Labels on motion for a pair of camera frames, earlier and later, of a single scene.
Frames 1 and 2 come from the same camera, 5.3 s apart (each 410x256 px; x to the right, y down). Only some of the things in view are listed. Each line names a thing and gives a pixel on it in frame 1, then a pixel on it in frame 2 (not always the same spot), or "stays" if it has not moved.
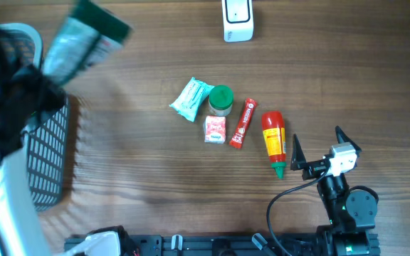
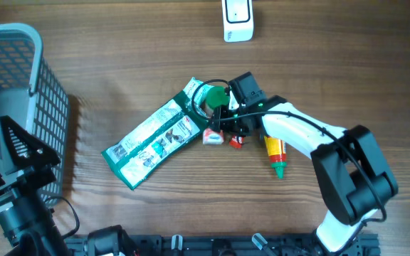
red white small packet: [215, 129] stays
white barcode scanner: [237, 20] stays
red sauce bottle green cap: [273, 127] stays
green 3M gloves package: [90, 34] → [134, 155]
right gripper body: [314, 169] → [235, 125]
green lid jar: [221, 99] stays
